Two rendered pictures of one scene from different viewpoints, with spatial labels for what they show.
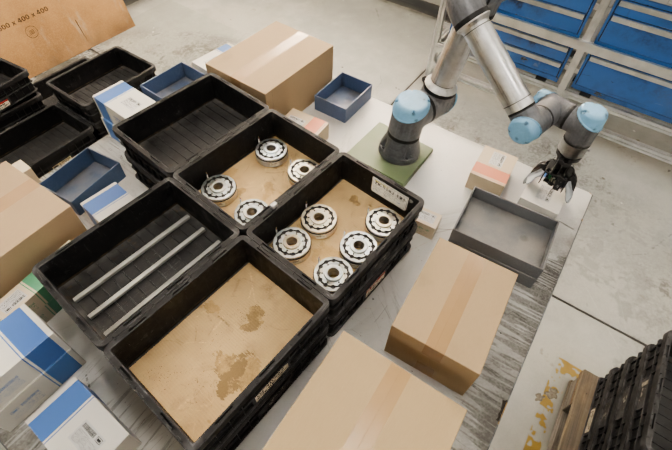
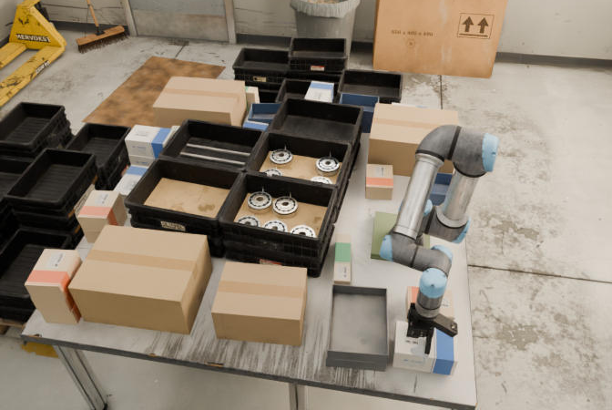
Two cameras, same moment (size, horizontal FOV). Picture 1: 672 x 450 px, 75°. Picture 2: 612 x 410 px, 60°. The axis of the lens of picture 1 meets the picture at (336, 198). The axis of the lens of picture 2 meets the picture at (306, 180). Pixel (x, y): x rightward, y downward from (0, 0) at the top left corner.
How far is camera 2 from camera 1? 153 cm
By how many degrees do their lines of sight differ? 46
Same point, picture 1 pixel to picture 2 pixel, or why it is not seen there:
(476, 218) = (362, 304)
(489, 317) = (254, 309)
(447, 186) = (396, 286)
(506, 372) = (244, 362)
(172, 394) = (155, 197)
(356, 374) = (182, 248)
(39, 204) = (225, 104)
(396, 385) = (183, 266)
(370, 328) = not seen: hidden behind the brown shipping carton
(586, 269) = not seen: outside the picture
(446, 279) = (272, 280)
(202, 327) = (193, 191)
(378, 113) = not seen: hidden behind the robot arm
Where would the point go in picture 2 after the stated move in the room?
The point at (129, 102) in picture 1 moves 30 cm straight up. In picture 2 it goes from (318, 95) to (318, 41)
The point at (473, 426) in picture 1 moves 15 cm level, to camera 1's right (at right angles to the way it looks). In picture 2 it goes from (198, 349) to (209, 387)
